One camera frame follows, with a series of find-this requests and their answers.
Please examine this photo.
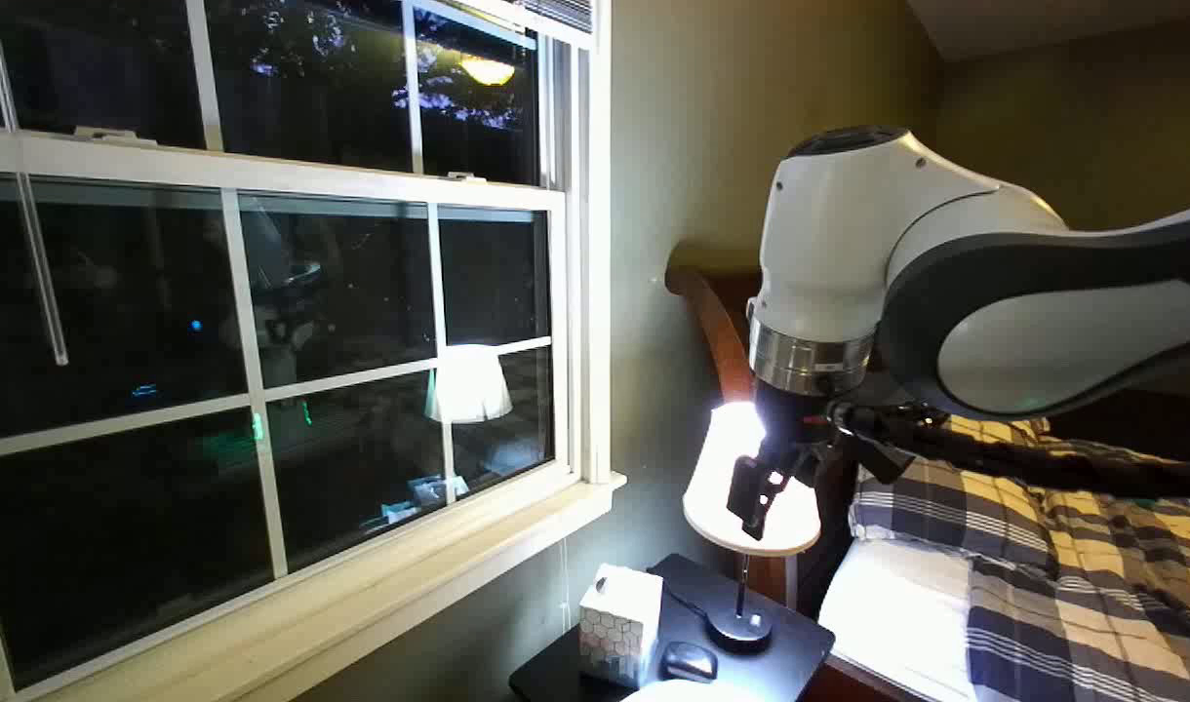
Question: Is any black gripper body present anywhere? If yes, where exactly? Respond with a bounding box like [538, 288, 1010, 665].
[744, 383, 825, 478]

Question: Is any small black object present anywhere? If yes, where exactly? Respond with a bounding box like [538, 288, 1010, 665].
[656, 640, 723, 687]

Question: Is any white patterned tissue box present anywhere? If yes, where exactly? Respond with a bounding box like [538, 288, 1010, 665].
[578, 562, 668, 690]

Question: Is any table lamp with white shade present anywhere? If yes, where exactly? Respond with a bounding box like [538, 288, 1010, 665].
[677, 396, 825, 649]

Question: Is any brown wooden headboard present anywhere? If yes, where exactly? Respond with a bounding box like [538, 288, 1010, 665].
[662, 246, 871, 616]

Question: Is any black folding table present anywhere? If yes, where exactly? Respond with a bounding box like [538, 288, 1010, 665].
[506, 551, 837, 702]

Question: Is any white bed sheet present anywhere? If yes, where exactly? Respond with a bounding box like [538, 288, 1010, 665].
[815, 538, 983, 702]

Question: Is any plaid blanket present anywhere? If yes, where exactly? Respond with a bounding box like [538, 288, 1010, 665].
[848, 413, 1190, 702]

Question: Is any white framed grid window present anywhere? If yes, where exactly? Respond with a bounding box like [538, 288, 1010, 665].
[0, 0, 632, 702]

